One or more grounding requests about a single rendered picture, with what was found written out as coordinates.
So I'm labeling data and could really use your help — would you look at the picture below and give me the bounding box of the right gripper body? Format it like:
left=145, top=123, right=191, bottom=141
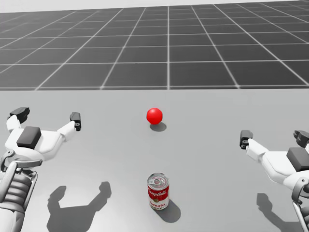
left=259, top=147, right=309, bottom=194

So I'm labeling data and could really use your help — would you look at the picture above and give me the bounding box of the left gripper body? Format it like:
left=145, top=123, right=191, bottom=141
left=4, top=126, right=65, bottom=162

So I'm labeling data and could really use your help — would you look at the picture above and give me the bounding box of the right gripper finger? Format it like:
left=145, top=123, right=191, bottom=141
left=293, top=130, right=309, bottom=148
left=239, top=130, right=269, bottom=163

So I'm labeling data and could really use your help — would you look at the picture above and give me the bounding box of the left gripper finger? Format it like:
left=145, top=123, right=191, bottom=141
left=6, top=106, right=31, bottom=133
left=57, top=112, right=82, bottom=143

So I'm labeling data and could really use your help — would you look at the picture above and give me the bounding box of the round signal ball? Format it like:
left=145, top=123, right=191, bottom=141
left=146, top=107, right=164, bottom=125

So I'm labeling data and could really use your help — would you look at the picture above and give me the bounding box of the red and white can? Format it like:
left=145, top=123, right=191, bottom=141
left=146, top=172, right=170, bottom=211

